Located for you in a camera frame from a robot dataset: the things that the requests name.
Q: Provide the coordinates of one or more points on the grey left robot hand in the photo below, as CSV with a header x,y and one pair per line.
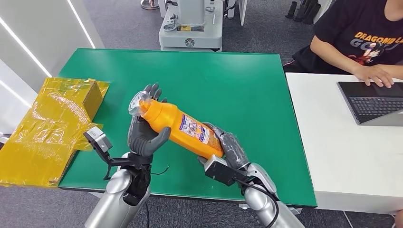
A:
x,y
141,140

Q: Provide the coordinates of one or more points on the orange labelled bottle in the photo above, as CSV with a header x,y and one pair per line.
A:
x,y
176,126

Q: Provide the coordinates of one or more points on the person's left forearm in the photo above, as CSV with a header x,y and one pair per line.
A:
x,y
392,70

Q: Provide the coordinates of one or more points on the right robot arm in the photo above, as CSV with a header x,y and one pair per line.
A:
x,y
264,204

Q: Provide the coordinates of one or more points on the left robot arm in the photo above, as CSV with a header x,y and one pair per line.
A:
x,y
110,204

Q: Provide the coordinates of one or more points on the person's right forearm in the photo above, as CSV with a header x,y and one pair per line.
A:
x,y
333,55

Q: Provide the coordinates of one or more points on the green table mat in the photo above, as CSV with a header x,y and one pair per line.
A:
x,y
204,88

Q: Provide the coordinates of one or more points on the yellow taped cardboard box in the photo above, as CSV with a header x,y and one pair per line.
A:
x,y
41,135

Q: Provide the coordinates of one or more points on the white machine base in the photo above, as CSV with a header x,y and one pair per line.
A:
x,y
192,34

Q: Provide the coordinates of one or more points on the white table foot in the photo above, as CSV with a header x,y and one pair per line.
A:
x,y
244,206

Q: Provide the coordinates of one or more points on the chrome round stand base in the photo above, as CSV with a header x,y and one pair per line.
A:
x,y
150,4

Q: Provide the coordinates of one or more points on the white desk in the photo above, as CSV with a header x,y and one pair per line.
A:
x,y
340,148

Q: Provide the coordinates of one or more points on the black leaning objects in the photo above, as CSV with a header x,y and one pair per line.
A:
x,y
303,12

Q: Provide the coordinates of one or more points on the dark grey laptop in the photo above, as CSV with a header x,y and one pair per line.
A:
x,y
368,104

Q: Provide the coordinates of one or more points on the person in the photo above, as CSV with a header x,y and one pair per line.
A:
x,y
352,28

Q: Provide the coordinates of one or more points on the person's right hand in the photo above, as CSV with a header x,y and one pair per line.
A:
x,y
374,75

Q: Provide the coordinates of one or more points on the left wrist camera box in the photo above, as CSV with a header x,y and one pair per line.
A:
x,y
99,140

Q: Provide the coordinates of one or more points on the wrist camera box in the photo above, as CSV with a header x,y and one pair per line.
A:
x,y
99,140
222,171

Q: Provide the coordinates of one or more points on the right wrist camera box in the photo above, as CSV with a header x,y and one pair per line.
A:
x,y
222,171

